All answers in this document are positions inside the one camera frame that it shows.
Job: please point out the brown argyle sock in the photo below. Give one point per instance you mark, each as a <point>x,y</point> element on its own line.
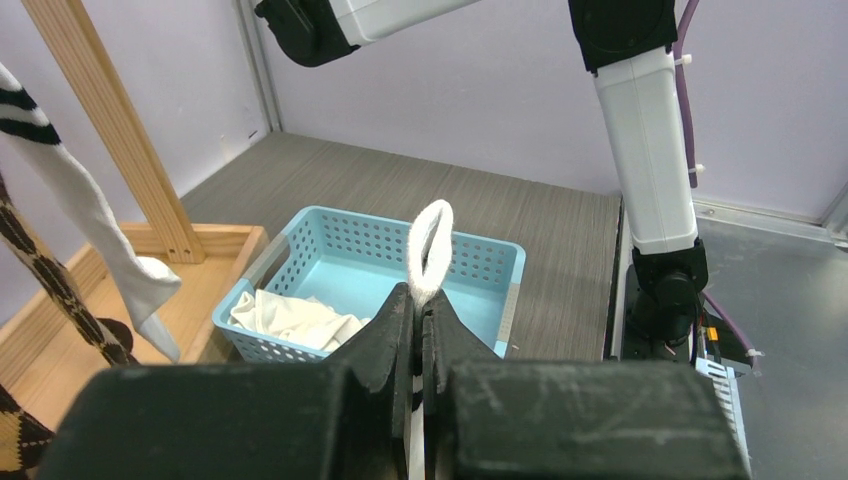
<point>58,284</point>
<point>24,439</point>

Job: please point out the wooden hanger stand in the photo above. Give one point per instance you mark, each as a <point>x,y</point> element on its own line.
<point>183,65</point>

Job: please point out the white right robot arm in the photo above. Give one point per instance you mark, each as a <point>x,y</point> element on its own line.
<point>629,48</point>

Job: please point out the light blue plastic basket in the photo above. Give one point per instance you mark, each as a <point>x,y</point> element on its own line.
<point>351,261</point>

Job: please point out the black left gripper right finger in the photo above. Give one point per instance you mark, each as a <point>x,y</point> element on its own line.
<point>486,417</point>

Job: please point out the white black-striped sock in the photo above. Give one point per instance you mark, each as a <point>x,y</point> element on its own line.
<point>144,283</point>
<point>429,255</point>

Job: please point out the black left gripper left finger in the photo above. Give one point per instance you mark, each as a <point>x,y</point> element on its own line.
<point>344,417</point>

